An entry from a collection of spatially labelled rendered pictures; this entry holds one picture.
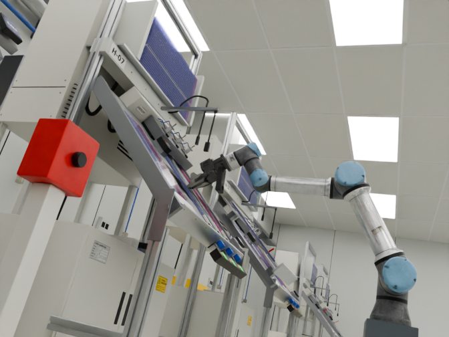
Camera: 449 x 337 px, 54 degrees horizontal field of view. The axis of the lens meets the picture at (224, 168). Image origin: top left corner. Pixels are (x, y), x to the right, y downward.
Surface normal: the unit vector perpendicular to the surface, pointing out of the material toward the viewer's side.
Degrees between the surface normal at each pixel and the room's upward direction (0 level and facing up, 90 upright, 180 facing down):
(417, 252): 90
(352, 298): 90
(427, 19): 180
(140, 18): 90
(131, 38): 90
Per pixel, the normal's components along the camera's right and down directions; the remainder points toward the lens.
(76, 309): 0.93, 0.07
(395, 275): -0.17, -0.29
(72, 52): -0.32, -0.41
